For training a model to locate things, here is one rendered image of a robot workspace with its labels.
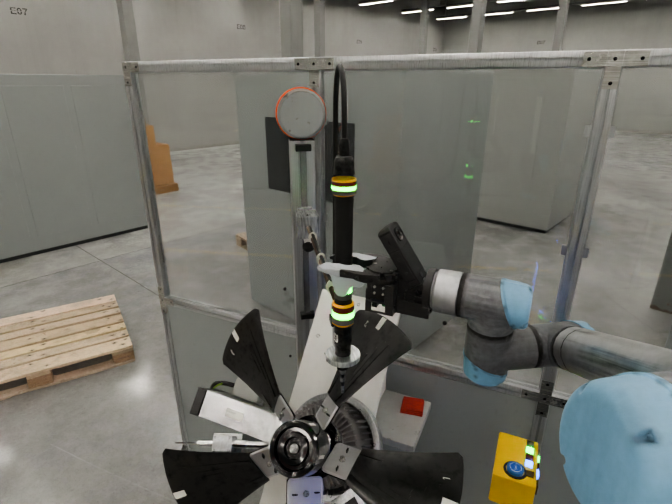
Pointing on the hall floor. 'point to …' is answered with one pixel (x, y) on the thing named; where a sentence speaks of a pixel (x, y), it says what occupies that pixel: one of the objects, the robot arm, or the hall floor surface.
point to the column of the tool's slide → (301, 243)
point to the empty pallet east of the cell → (61, 343)
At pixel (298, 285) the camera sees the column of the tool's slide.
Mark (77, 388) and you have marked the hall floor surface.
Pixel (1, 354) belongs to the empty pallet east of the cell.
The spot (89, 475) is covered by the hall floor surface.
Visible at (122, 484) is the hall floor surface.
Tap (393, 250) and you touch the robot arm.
